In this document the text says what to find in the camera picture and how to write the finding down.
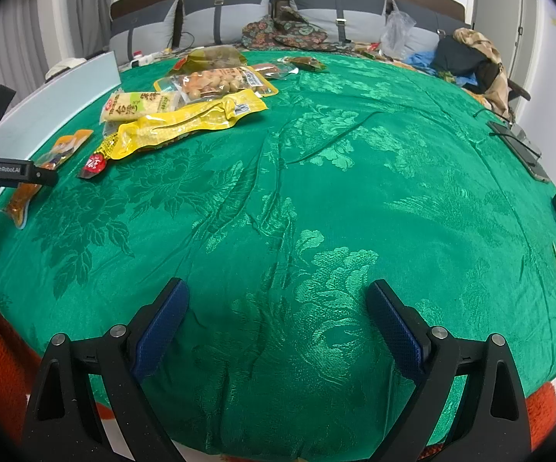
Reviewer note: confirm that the small dark red snack packet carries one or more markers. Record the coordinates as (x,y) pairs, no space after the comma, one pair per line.
(94,163)

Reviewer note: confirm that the longan packet with red label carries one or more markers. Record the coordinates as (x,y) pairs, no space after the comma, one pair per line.
(210,84)

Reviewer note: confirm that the plain orange snack packet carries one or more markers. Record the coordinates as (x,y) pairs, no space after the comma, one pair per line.
(20,202)

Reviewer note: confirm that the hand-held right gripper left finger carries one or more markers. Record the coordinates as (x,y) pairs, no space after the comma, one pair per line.
(162,332)

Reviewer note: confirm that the green patterned cloth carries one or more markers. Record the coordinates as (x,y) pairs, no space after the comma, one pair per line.
(306,202)

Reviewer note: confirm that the white and yellow snack packet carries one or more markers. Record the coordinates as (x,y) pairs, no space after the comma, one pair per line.
(133,106)

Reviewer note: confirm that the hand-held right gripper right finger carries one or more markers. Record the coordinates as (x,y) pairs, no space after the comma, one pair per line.
(398,332)

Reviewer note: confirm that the clear plastic bag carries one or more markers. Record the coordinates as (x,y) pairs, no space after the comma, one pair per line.
(396,33)

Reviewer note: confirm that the blue cloth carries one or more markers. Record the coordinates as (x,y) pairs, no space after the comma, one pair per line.
(420,61)

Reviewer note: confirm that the long yellow snack packet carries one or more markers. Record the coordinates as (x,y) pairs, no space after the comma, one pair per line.
(186,122)

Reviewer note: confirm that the dark brown snack packet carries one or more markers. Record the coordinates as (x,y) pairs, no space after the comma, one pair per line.
(306,62)

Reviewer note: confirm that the orange printed sausage packet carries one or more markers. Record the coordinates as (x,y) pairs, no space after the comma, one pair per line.
(68,144)

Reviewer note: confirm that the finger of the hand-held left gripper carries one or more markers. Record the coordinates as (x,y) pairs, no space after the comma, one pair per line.
(44,176)

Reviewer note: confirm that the olive green snack packet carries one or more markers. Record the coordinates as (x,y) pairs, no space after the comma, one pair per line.
(210,57)

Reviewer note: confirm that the clear packet with brown snack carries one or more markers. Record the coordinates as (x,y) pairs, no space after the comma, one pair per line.
(270,70)

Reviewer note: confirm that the dark floral cloth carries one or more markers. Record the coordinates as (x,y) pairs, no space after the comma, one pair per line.
(282,29)

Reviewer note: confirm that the black garment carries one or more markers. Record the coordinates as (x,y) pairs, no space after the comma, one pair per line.
(456,60)

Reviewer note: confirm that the white bottle with red cap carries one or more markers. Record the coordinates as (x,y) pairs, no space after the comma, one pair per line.
(139,60)

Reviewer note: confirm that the person's orange fuzzy clothing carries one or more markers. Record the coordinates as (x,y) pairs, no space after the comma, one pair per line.
(542,409)

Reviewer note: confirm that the grey curtain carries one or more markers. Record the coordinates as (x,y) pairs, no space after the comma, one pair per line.
(17,33)

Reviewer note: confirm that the grey two-tone pillow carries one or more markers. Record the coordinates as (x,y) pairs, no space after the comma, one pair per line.
(145,33)
(225,14)
(335,7)
(427,21)

